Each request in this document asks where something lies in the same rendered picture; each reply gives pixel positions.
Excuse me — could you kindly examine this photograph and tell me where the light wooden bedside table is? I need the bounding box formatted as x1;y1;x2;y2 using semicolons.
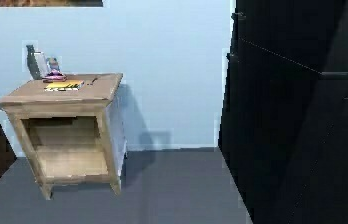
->
0;72;128;201

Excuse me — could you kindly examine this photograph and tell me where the yellow book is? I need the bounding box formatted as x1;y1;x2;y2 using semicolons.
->
43;80;85;92

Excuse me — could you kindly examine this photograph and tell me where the black wardrobe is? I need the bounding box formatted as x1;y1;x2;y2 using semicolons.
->
217;0;348;224

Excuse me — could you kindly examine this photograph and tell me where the brown framed wall picture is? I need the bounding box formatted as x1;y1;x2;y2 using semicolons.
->
0;0;104;8

